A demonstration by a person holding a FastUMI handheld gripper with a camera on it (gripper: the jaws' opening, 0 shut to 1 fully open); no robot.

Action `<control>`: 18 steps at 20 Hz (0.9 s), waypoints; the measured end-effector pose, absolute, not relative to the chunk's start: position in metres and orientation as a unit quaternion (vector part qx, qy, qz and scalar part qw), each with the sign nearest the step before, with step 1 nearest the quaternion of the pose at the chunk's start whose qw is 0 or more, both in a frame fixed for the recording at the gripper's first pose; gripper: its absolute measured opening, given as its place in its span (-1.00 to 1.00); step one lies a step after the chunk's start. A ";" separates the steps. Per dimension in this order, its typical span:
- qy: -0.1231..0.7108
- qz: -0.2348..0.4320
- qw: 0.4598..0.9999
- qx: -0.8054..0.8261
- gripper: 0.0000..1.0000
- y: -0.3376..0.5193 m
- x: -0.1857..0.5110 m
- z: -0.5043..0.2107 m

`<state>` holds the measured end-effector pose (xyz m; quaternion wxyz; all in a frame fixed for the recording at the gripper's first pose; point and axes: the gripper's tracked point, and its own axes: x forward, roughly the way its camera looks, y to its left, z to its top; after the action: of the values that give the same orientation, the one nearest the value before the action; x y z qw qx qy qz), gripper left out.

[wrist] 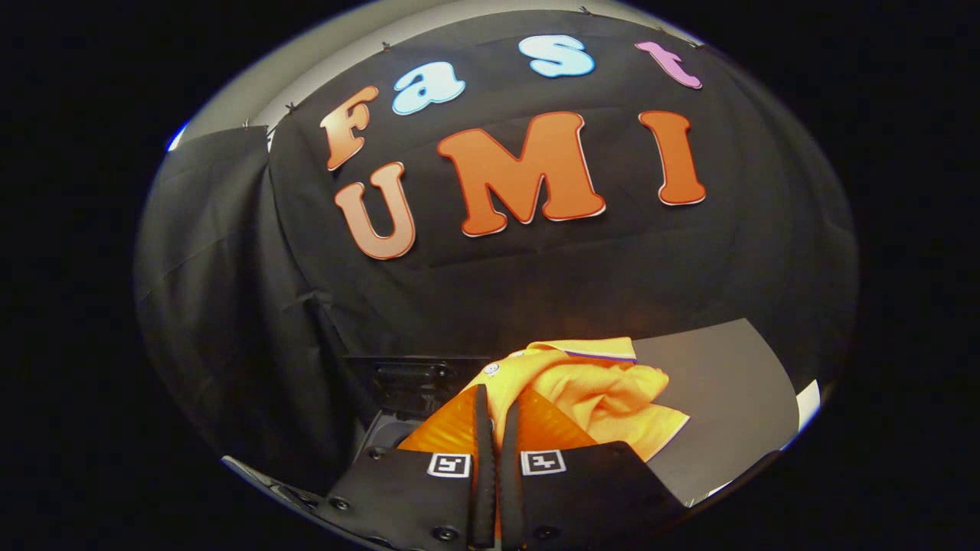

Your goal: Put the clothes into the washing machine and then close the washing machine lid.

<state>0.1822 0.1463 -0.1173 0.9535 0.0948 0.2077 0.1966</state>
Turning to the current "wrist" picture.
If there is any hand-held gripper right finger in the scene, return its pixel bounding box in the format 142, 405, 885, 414
498, 385, 688, 551

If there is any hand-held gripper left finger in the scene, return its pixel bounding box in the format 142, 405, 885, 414
315, 384, 498, 551

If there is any yellow polo shirt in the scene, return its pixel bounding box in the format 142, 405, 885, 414
458, 337, 691, 464

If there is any black backdrop cloth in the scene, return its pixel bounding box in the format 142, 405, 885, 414
134, 9, 858, 491

